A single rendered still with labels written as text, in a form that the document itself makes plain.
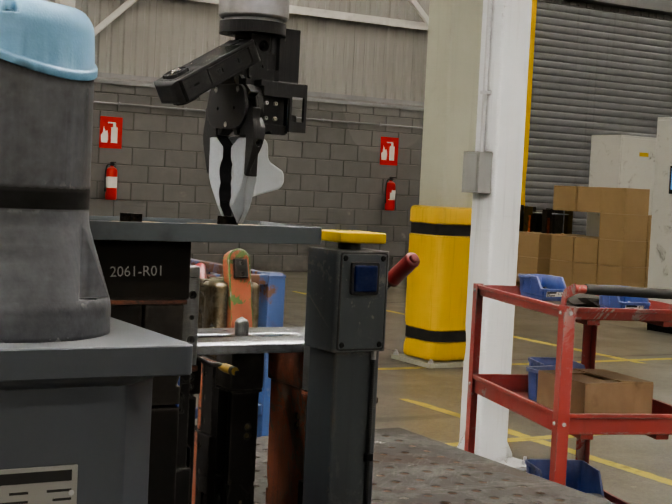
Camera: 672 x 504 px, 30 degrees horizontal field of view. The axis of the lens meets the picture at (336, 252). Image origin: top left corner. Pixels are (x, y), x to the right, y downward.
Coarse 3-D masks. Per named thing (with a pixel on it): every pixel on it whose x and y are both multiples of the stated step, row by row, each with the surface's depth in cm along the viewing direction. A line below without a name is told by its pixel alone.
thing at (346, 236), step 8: (328, 232) 138; (336, 232) 137; (344, 232) 136; (352, 232) 137; (360, 232) 138; (368, 232) 139; (376, 232) 140; (328, 240) 138; (336, 240) 137; (344, 240) 136; (352, 240) 137; (360, 240) 137; (368, 240) 138; (376, 240) 138; (384, 240) 139; (344, 248) 139; (352, 248) 139; (360, 248) 140
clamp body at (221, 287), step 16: (208, 288) 186; (224, 288) 184; (256, 288) 187; (208, 304) 186; (224, 304) 185; (256, 304) 187; (208, 320) 186; (224, 320) 185; (256, 320) 188; (208, 368) 187; (208, 384) 187; (208, 400) 187; (208, 416) 187; (208, 432) 187; (208, 448) 186; (208, 464) 186; (192, 480) 190; (208, 480) 186; (192, 496) 190; (208, 496) 186
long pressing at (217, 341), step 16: (208, 336) 171; (224, 336) 172; (240, 336) 170; (256, 336) 171; (272, 336) 172; (288, 336) 172; (208, 352) 159; (224, 352) 160; (240, 352) 161; (256, 352) 162; (272, 352) 164; (288, 352) 165
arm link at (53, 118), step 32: (0, 0) 80; (32, 0) 81; (0, 32) 80; (32, 32) 81; (64, 32) 82; (0, 64) 80; (32, 64) 80; (64, 64) 82; (0, 96) 80; (32, 96) 81; (64, 96) 82; (0, 128) 80; (32, 128) 81; (64, 128) 83; (0, 160) 80; (32, 160) 81; (64, 160) 83
